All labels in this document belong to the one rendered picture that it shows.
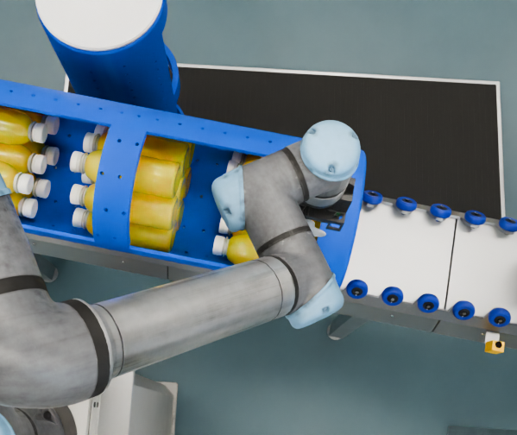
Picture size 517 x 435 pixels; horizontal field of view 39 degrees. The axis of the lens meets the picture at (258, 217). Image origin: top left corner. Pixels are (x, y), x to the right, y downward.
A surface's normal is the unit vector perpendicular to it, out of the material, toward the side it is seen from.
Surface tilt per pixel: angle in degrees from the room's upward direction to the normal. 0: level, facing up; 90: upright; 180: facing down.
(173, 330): 44
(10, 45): 0
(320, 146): 0
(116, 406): 0
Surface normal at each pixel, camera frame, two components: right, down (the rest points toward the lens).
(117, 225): -0.14, 0.62
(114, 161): 0.01, -0.15
